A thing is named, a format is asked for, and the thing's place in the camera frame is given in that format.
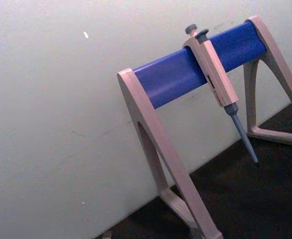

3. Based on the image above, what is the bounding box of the beige pipette grey tip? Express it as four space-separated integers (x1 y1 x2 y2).
182 23 259 164

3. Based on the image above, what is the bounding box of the black table cloth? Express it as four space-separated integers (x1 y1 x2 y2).
95 92 292 239

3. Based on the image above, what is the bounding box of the beige pipette stand blue bar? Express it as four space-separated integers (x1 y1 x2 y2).
117 15 292 239

